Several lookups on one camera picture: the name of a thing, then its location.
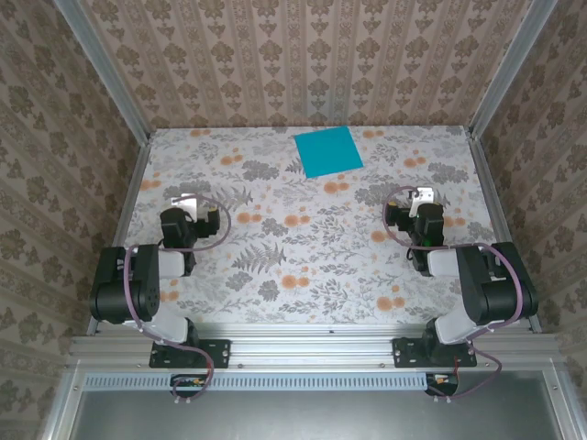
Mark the grey metal sheet panel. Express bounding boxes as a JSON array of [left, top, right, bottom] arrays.
[[68, 389, 563, 440]]

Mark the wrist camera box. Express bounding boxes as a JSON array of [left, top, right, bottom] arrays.
[[170, 193, 199, 222], [409, 186, 436, 217]]

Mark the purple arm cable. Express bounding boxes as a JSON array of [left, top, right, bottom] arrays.
[[382, 185, 526, 405], [123, 194, 233, 405]]

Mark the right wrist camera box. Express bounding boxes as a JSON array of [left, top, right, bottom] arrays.
[[409, 186, 436, 217]]

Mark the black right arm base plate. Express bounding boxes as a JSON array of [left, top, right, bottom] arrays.
[[393, 337, 478, 369]]

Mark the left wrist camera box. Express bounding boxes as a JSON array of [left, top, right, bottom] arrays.
[[170, 193, 199, 222]]

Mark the floral patterned table mat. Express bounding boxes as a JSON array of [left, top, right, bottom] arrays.
[[98, 126, 522, 326]]

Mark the slotted grey cable duct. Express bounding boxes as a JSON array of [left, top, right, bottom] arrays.
[[84, 371, 460, 391]]

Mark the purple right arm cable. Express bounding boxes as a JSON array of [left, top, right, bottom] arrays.
[[382, 185, 526, 405]]

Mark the aluminium side rail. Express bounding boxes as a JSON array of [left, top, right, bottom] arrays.
[[465, 130, 542, 334], [86, 137, 152, 336]]

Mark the teal square paper sheet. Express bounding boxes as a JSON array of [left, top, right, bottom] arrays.
[[293, 126, 366, 180]]

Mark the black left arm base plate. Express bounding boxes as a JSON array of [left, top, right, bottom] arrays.
[[149, 337, 231, 369]]

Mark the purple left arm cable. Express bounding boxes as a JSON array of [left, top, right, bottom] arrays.
[[123, 194, 233, 405]]

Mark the aluminium frame post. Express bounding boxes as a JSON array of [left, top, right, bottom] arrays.
[[470, 0, 559, 138], [54, 0, 152, 143]]

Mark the aluminium mounting rail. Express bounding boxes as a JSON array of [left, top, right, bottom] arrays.
[[68, 323, 563, 370]]

